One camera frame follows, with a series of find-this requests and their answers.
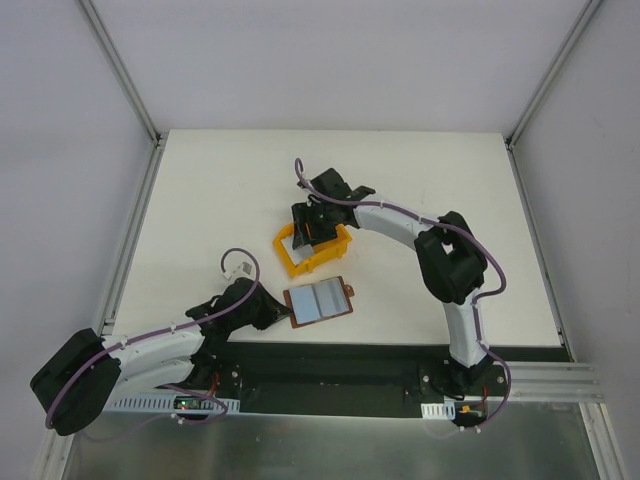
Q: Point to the right white cable duct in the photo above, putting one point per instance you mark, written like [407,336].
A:
[438,411]

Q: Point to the brown leather card holder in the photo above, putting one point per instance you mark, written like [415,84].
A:
[319,301]

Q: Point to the yellow plastic bin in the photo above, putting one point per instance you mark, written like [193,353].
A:
[307,258]

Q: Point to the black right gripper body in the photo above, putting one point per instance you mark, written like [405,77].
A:
[310,228]

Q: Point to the left white cable duct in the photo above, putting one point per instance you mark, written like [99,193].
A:
[157,403]

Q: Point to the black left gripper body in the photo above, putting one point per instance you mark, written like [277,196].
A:
[263,307]

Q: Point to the aluminium frame post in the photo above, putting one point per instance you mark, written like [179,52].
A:
[121,73]
[571,40]

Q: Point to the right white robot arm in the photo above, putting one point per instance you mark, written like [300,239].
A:
[451,265]

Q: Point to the right aluminium frame post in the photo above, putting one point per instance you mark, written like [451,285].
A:
[571,40]

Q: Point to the left aluminium frame post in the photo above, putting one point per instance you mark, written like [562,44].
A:
[121,73]

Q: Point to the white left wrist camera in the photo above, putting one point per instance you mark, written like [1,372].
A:
[242,270]

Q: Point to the white cable duct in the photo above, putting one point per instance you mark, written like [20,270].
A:
[438,411]
[157,403]

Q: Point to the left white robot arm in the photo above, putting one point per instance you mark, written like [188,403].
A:
[89,371]

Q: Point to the aluminium front rail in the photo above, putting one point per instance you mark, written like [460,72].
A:
[524,381]

